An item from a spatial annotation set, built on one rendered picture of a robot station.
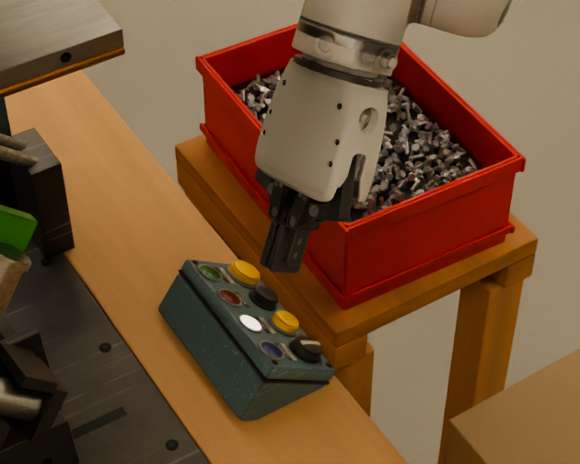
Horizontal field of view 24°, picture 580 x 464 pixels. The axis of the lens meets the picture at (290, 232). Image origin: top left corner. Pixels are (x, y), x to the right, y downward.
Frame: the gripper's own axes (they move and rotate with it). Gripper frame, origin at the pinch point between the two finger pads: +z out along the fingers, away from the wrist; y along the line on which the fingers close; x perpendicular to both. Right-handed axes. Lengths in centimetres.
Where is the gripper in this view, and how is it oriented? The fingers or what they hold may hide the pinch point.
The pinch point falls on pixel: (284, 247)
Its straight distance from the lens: 111.2
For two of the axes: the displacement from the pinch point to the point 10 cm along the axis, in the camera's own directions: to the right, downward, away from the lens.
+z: -2.8, 9.4, 2.2
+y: -6.4, -3.5, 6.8
